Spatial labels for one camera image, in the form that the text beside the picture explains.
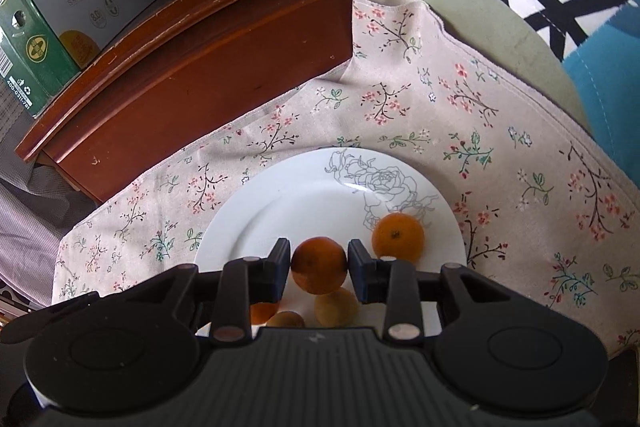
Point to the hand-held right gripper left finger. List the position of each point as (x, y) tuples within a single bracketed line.
[(282, 277)]

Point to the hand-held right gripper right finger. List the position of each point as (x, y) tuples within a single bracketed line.
[(357, 272)]

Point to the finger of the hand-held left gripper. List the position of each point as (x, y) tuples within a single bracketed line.
[(50, 314)]

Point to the small orange mandarin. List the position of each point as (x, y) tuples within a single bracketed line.
[(398, 238), (262, 313), (319, 264)]

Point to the brown kiwi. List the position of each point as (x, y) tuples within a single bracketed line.
[(336, 309), (285, 321)]

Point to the white plate with rose print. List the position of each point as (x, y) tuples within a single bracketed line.
[(280, 207)]

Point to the purple grey checked cloth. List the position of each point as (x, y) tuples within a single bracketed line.
[(35, 217)]

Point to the floral beige tablecloth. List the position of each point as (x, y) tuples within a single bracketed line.
[(450, 132)]

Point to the olive green cushion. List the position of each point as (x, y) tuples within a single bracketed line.
[(475, 22)]

